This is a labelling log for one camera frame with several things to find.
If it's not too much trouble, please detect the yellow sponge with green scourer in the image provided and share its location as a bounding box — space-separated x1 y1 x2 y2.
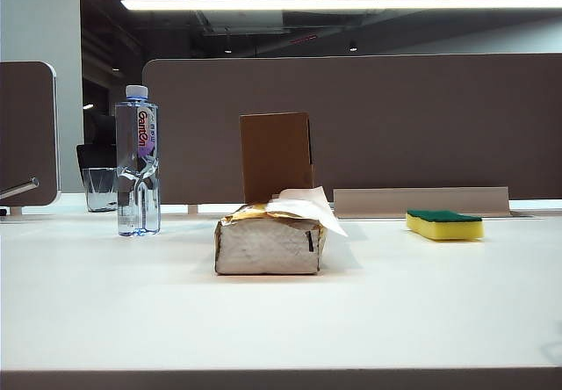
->
405 208 486 242

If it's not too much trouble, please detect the gold and white tissue pack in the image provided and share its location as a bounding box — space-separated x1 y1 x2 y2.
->
213 200 328 276

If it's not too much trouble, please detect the clear Ganten water bottle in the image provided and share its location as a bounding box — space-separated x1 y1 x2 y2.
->
114 84 161 237

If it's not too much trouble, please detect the brown cardboard box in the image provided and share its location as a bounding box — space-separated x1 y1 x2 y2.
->
239 112 316 202

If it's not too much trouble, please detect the wide brown desk partition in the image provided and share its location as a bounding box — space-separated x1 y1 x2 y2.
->
141 54 562 206

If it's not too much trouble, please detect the white tissue sheet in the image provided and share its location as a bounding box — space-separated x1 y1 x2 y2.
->
265 185 349 237

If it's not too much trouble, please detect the silver metal rod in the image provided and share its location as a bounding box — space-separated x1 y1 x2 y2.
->
0 177 40 200

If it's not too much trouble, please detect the clear drinking glass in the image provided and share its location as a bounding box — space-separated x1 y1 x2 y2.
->
82 166 119 213

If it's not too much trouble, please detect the narrow brown desk partition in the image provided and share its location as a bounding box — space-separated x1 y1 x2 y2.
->
0 60 61 208

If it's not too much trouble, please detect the black office chair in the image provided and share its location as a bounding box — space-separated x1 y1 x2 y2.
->
76 111 119 193

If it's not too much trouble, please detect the long ceiling light strip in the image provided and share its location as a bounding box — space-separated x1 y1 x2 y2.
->
120 0 562 12

